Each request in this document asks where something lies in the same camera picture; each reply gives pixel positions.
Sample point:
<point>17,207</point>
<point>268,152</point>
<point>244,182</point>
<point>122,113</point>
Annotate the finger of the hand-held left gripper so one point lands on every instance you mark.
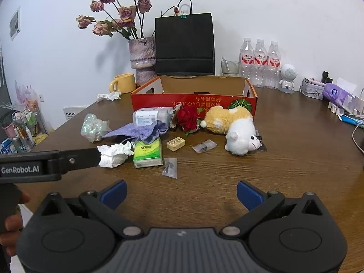
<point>82,159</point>

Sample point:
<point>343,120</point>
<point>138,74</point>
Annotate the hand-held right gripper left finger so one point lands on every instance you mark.
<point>115,193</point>

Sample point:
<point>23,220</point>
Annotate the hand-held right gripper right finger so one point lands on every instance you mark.
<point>248,194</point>

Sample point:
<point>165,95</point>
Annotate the large white tissue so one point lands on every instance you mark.
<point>113,155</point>

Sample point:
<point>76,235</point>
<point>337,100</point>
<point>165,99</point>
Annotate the green tissue pack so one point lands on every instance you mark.
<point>148,153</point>

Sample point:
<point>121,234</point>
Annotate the purple cloth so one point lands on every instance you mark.
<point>136,130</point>

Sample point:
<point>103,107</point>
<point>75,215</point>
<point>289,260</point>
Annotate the yellow white plush toy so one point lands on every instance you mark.
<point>239,133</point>

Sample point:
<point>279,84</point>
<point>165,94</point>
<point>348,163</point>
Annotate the small clear plastic bag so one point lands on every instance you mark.
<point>203,147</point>
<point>170,168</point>

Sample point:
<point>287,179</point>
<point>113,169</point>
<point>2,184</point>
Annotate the beige small block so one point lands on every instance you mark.
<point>175,143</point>

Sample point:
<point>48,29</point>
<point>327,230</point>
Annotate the red cardboard box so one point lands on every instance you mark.
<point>159,102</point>

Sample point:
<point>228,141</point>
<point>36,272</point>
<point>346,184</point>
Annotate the person's left hand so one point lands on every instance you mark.
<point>12,221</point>

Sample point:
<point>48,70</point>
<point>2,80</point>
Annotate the iridescent crumpled wrap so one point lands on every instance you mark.
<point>92,128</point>

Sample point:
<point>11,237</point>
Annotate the cluttered storage rack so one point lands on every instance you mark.
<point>22,130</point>

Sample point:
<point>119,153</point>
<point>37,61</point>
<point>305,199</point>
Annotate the small crumpled white tissue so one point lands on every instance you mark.
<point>108,96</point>

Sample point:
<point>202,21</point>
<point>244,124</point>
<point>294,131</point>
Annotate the pink wrapped flowers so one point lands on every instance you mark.
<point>25,95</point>

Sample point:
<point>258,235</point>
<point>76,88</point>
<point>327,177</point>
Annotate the clear white label bottle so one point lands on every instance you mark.
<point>148,116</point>

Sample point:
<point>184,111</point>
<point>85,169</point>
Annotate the yellow mug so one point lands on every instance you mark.
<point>125,83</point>

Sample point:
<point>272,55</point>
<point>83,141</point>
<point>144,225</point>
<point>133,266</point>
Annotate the brown striped shell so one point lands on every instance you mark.
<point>174,119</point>

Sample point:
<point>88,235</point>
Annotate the red artificial rose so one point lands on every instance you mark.
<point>187,119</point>

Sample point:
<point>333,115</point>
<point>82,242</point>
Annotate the white printed tin box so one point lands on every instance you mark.
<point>311,92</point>

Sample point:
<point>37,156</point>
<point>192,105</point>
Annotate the purple ceramic vase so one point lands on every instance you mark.
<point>142,54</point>

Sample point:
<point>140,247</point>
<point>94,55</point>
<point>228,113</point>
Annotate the white robot speaker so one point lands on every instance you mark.
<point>287,74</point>

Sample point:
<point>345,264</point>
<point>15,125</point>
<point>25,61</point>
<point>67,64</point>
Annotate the clear drinking glass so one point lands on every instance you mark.
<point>231,68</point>

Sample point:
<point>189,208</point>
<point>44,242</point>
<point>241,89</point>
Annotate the blue tube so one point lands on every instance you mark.
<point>351,119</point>

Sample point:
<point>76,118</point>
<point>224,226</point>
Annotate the pink flat case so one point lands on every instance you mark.
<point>314,82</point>

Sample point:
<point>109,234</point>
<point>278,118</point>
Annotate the red label water bottle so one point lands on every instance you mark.
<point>260,62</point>
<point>274,64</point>
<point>246,62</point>

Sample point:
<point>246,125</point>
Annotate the purple tissue pack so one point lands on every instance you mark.
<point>337,93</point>

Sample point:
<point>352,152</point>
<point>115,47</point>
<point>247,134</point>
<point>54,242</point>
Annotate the spoon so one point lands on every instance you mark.
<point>224,62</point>

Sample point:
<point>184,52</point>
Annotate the black upright box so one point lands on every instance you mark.
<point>325,76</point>

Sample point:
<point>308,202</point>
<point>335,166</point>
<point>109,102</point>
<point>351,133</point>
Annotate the dried pink flower bouquet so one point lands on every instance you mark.
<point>126,12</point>

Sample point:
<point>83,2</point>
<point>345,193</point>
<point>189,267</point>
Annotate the black paper bag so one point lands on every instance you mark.
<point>184,42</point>

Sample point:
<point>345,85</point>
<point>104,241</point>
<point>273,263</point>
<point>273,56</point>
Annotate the green binder clip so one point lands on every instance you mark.
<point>184,15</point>

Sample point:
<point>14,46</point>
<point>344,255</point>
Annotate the white wall vent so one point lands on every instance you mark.
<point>74,113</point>

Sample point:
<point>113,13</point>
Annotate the wall picture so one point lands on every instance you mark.
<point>15,22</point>

